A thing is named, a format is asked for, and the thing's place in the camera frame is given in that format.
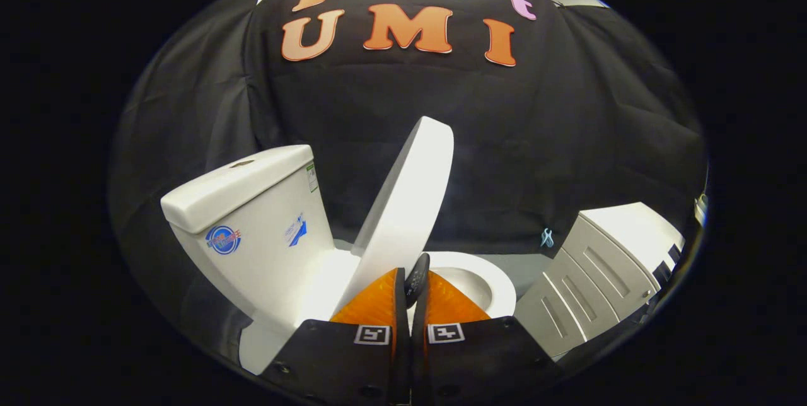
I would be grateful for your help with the small light blue clip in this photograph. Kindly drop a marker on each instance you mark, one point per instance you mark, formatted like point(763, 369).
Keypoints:
point(546, 237)

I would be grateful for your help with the white drawer cabinet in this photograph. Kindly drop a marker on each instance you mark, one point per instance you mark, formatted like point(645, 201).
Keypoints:
point(599, 267)

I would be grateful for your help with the white toilet lid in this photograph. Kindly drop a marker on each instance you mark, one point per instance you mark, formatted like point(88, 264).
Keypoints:
point(410, 204)

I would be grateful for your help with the flat black item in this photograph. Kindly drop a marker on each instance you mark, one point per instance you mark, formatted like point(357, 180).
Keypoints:
point(667, 264)

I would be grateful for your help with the white ceramic toilet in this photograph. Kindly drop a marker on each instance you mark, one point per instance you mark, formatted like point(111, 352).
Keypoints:
point(265, 204)

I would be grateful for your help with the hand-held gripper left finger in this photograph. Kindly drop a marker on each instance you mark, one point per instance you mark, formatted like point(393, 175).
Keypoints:
point(353, 368)

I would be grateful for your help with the black backdrop cloth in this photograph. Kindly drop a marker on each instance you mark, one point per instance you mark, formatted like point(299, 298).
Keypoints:
point(504, 141)

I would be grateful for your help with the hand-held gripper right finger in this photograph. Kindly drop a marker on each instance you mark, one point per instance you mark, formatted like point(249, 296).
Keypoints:
point(479, 368)

